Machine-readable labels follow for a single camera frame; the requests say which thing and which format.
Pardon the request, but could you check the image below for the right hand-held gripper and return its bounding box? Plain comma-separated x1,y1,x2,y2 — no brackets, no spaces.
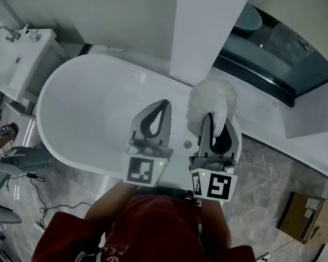
182,110,249,204

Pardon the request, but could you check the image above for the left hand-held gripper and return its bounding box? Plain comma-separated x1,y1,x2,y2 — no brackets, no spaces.
119,94,183,190

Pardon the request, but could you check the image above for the white fluffy duster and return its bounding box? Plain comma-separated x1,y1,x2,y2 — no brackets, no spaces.
184,74,241,142

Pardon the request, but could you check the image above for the white bathtub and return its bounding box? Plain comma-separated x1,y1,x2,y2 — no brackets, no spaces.
27,44,255,203

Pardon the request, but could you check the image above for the person's left forearm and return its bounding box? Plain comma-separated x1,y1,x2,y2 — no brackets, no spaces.
84,176,141,232

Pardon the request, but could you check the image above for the person's right forearm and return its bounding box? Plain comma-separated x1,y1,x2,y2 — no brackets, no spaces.
195,198,239,250

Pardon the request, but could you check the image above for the black framed window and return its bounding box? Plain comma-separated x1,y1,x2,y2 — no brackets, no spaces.
211,0,328,113

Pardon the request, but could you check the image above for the brown cardboard box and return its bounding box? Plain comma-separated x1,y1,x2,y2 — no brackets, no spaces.
273,190,328,249

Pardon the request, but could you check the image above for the person's red shirt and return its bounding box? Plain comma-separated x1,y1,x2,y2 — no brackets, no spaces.
31,176,275,262

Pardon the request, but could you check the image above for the small white bottle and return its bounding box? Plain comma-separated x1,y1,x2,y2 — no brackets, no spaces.
23,27,43,44

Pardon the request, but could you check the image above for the white sink cabinet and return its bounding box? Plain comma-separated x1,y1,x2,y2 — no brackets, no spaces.
0,19,71,110

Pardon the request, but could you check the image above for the white power strip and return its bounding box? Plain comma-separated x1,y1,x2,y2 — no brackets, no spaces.
30,216,48,233

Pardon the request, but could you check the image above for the chrome faucet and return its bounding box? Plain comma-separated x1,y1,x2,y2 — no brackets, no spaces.
0,24,22,44

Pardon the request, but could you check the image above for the gray chair seat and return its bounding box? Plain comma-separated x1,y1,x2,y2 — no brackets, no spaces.
0,203,25,228

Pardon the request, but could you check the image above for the black floor cable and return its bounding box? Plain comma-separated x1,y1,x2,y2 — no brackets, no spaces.
2,169,97,231

